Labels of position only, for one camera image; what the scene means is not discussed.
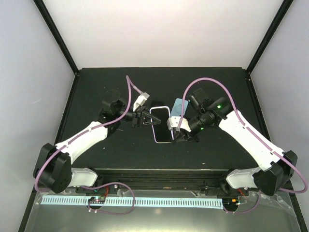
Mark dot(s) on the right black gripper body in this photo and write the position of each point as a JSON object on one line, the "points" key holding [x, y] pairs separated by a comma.
{"points": [[190, 136]]}

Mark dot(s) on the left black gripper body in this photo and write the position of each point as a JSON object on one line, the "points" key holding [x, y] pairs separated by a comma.
{"points": [[136, 117]]}

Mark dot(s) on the black smartphone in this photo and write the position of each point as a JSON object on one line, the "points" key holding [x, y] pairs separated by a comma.
{"points": [[161, 132]]}

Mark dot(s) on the light blue cased phone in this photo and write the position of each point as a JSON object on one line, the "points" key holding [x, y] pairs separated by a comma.
{"points": [[177, 107]]}

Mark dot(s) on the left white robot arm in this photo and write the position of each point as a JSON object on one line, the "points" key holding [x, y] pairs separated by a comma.
{"points": [[54, 166]]}

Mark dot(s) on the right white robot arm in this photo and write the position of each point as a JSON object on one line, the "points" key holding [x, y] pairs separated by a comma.
{"points": [[274, 166]]}

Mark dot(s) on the black cased phone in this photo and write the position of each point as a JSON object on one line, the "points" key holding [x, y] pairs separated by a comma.
{"points": [[155, 103]]}

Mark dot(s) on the right controller board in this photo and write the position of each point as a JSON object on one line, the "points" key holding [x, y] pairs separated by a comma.
{"points": [[232, 201]]}

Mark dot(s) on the controller board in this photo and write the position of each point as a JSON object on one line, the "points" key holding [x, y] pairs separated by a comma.
{"points": [[232, 201], [100, 200]]}

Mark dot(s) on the left controller board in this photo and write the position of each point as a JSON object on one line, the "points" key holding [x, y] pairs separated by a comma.
{"points": [[100, 200]]}

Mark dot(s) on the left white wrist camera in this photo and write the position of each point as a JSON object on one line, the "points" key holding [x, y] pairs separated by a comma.
{"points": [[140, 101]]}

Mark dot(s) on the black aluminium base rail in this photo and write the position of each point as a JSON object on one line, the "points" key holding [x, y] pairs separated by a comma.
{"points": [[208, 182]]}

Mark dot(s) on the white slotted cable duct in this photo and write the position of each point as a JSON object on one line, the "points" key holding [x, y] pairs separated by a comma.
{"points": [[137, 202]]}

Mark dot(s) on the left black frame post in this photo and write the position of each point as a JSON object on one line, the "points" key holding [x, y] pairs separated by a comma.
{"points": [[56, 34]]}

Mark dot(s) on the black frame post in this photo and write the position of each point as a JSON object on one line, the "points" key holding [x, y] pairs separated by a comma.
{"points": [[279, 16], [56, 34]]}

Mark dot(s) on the right black frame post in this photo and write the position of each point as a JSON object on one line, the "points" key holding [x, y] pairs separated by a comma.
{"points": [[279, 16]]}

